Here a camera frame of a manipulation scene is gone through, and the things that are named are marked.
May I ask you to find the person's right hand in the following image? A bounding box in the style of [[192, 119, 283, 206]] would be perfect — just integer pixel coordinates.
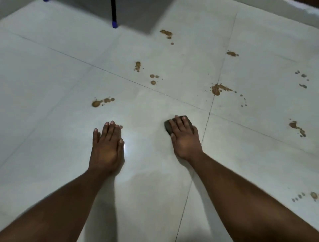
[[169, 114, 204, 161]]

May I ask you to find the person's left hand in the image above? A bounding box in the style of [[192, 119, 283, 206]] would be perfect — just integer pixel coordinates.
[[88, 120, 125, 176]]

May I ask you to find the dark brown scrubbing sponge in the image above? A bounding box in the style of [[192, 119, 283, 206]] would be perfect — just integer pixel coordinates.
[[164, 115, 194, 136]]

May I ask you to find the person's right forearm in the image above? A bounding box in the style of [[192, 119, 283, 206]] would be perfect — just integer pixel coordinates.
[[188, 152, 319, 242]]

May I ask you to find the person's left forearm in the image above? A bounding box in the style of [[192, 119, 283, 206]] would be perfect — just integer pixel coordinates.
[[0, 169, 110, 242]]

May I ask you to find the dark brown wooden panel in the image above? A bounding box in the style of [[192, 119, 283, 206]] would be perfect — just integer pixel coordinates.
[[294, 0, 319, 7]]

